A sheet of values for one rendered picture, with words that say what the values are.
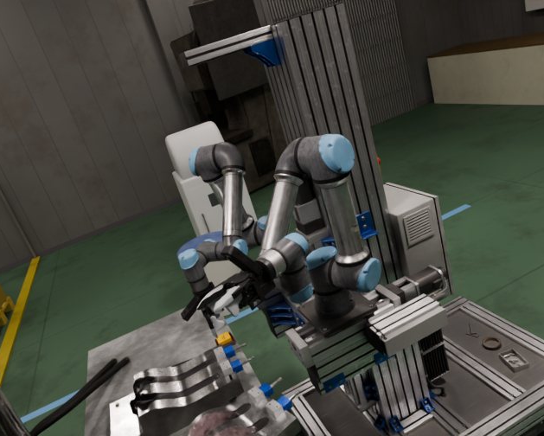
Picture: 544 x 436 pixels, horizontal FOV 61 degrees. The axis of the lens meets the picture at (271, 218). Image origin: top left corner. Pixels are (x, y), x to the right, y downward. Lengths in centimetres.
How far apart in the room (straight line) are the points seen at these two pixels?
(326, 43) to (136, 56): 608
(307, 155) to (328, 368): 80
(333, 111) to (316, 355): 87
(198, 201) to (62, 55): 366
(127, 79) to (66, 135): 124
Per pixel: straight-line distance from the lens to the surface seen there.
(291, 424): 164
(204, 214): 475
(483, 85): 856
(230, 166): 181
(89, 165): 762
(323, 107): 169
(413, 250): 195
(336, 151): 135
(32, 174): 768
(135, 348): 248
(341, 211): 143
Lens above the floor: 198
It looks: 20 degrees down
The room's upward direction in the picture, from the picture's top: 18 degrees counter-clockwise
